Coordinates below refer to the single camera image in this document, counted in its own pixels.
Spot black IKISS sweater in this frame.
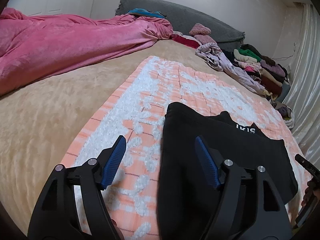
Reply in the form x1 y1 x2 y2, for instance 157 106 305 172
157 102 298 239

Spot bag with purple clothes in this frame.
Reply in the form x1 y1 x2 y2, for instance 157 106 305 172
271 101 295 129

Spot stack of folded clothes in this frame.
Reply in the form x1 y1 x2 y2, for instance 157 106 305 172
223 44 291 102

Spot person's right hand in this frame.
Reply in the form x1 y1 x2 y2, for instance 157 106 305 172
301 180 320 207

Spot beige bed sheet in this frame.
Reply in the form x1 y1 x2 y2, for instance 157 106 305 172
0 39 271 235

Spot orange white plush blanket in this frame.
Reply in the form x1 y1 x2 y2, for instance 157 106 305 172
62 56 310 239

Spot white satin curtain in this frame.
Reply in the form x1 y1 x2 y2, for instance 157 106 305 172
284 4 319 163

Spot lilac crumpled garment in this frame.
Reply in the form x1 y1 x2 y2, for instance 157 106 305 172
195 42 271 97

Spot pink velvet duvet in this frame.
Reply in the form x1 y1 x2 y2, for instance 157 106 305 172
1 8 173 95

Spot red garment near headboard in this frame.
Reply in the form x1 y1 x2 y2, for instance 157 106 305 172
170 34 200 49

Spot pink fuzzy knit item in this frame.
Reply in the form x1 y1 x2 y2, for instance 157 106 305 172
189 23 217 45

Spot grey headboard cover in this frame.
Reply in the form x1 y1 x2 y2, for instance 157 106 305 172
115 0 245 51

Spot blue cloth on pillow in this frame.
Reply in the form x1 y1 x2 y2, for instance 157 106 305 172
127 8 167 18

